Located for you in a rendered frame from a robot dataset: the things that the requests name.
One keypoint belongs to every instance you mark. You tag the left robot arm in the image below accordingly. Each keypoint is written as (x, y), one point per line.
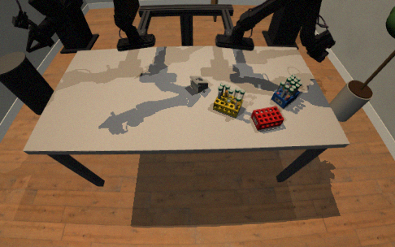
(250, 18)

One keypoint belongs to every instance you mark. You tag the red tube rack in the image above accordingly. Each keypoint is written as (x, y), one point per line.
(270, 118)

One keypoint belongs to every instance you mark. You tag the blue tube rack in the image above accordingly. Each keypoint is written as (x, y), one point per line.
(280, 100)

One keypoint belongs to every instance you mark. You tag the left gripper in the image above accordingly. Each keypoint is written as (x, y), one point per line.
(320, 55)

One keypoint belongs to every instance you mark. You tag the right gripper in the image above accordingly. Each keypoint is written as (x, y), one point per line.
(44, 30)

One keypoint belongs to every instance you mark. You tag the yellow tube rack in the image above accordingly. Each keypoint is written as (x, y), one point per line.
(219, 105)

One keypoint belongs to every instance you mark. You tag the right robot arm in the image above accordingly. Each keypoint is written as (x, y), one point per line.
(57, 17)

